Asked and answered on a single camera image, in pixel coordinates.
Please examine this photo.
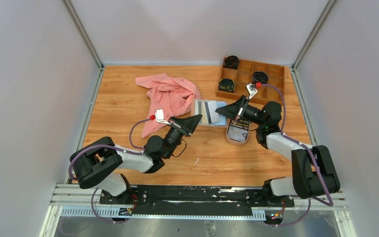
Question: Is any pink oval card tray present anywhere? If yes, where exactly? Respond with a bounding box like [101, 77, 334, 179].
[226, 118, 250, 146]

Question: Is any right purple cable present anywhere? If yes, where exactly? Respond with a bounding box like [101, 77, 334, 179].
[255, 82, 335, 228]

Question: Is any black coil bottom left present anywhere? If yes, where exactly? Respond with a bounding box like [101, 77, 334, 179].
[218, 78, 235, 93]

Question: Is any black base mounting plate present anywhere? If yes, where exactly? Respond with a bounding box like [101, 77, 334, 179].
[97, 185, 295, 220]

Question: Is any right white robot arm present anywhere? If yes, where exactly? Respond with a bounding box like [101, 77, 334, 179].
[216, 96, 340, 206]

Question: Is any gold credit card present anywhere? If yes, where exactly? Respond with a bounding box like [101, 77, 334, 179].
[200, 102, 209, 124]

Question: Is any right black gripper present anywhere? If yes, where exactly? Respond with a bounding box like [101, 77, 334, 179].
[216, 95, 266, 127]

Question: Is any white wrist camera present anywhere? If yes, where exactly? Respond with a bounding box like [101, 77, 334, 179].
[154, 109, 171, 125]
[245, 83, 258, 100]

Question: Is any pink cloth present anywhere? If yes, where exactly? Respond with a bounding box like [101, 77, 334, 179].
[135, 72, 202, 139]

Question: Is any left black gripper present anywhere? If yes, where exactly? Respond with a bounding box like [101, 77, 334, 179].
[163, 114, 202, 159]

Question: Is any black coil middle right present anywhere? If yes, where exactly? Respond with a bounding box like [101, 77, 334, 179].
[252, 71, 269, 84]

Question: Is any white striped credit card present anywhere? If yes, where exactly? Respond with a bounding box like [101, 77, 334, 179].
[205, 101, 221, 124]

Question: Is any black coil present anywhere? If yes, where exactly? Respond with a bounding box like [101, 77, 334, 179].
[252, 71, 269, 84]
[218, 78, 235, 93]
[223, 55, 240, 70]

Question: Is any wooden compartment tray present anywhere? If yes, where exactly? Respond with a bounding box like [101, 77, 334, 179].
[216, 58, 285, 105]

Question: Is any black coil top left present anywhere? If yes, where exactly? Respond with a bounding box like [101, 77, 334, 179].
[223, 55, 240, 70]

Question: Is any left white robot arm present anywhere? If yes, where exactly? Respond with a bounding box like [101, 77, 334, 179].
[69, 109, 202, 204]

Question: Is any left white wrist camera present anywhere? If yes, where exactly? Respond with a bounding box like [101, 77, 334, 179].
[154, 109, 171, 125]

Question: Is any silver VIP credit card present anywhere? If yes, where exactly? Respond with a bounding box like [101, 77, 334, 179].
[227, 125, 249, 143]

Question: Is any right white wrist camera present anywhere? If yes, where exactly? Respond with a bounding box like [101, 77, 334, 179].
[245, 83, 258, 100]

